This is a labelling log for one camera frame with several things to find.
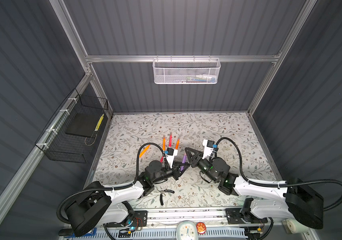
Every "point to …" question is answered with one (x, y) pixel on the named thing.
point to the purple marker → (183, 161)
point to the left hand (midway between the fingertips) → (189, 164)
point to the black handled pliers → (162, 191)
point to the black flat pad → (84, 124)
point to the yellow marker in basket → (99, 122)
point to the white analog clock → (187, 230)
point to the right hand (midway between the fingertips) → (186, 151)
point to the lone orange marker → (142, 152)
